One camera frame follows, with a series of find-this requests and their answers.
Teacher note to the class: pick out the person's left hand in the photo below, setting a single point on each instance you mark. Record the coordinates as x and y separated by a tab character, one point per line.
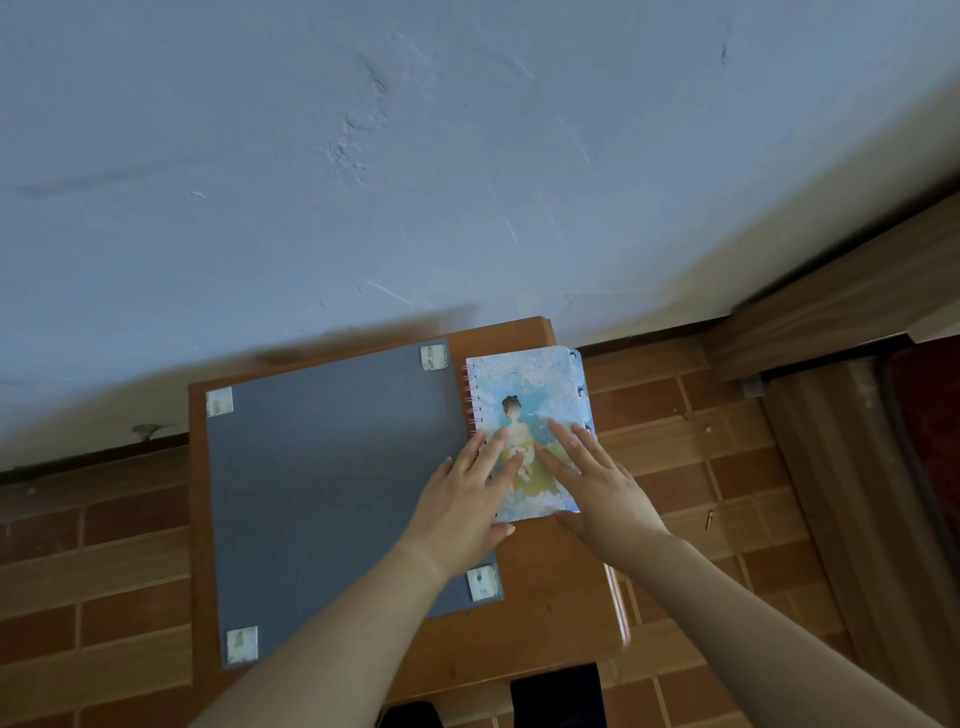
457	517

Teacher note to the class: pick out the person's right hand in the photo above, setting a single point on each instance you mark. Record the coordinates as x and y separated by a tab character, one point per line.
611	506

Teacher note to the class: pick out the person's right thumb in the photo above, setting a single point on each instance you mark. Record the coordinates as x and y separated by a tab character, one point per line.
570	521

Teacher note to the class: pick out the person's right middle finger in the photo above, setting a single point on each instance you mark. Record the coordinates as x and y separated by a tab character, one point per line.
571	444

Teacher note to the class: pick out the person's left middle finger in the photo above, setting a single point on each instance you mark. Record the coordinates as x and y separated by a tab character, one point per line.
474	451

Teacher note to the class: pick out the person's left thumb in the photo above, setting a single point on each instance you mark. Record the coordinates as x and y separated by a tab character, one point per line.
501	533

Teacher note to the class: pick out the illustrated spiral notebook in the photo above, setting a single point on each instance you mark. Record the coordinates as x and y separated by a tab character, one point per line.
525	382

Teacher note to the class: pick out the person's right forearm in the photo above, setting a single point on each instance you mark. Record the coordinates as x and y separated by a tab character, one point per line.
750	637

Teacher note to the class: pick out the person's left forearm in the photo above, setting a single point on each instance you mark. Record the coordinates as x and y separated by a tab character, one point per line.
345	645

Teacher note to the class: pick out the white tape piece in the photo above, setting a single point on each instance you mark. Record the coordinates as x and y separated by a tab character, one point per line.
433	357
219	402
483	583
241	646

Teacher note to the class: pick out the brown wooden table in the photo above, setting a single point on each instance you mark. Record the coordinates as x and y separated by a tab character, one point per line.
551	600

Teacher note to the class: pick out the grey mat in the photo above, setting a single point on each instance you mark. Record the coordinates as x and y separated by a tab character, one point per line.
322	487

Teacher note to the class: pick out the person's dark trousers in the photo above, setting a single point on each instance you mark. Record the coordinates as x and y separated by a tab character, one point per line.
559	697

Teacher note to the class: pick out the dark red door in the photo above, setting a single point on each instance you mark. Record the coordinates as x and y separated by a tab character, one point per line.
930	427

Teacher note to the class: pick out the brown wooden door frame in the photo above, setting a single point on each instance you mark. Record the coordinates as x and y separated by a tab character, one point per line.
825	450

